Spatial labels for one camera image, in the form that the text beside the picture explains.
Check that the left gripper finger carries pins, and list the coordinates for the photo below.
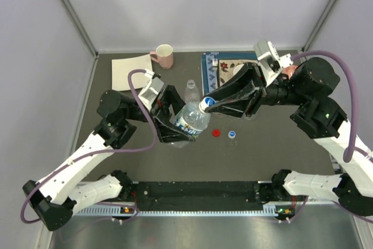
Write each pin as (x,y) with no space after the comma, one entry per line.
(174,102)
(167,132)

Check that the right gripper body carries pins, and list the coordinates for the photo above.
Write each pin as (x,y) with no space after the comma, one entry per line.
(254,107)

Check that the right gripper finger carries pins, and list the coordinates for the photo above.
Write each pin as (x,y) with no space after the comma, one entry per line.
(237,89)
(237,110)

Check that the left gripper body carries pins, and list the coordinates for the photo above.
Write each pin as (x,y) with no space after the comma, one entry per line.
(158,105)

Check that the white-cap red-label bottle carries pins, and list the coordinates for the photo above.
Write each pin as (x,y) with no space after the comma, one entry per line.
(191,94)

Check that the small blue-cap water bottle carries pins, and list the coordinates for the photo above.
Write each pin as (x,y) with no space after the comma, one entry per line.
(191,120)

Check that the blue white bottle cap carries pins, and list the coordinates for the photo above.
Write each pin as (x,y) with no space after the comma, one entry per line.
(232,134)

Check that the red bottle cap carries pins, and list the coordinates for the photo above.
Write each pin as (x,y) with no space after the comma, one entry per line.
(216,132)

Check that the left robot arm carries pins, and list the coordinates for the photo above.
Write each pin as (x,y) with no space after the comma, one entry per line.
(59,196)

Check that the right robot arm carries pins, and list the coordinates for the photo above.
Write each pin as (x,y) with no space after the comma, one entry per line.
(308,87)

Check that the white bowl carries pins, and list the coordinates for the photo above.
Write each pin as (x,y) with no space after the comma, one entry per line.
(237,69)

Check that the floral square plate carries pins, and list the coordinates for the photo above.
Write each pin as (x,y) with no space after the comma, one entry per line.
(225,70)

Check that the silver fork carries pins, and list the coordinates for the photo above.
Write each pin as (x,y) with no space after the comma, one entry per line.
(215,64)

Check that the red patterned bowl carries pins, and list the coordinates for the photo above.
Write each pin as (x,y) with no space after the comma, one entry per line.
(290,70)

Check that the blue patterned placemat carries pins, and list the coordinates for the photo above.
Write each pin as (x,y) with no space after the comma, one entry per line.
(209,74)

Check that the pink mug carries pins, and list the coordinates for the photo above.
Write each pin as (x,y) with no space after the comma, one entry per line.
(163,55)

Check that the white square plate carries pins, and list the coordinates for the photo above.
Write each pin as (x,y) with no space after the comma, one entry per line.
(122,67)

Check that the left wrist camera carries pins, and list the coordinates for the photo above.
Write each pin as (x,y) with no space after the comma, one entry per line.
(151,91)

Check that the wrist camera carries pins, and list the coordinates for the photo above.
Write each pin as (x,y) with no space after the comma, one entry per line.
(151,91)
(270,62)

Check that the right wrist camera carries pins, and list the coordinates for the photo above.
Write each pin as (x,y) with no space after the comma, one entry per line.
(270,62)

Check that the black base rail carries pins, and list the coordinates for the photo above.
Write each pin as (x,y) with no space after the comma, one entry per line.
(197,196)

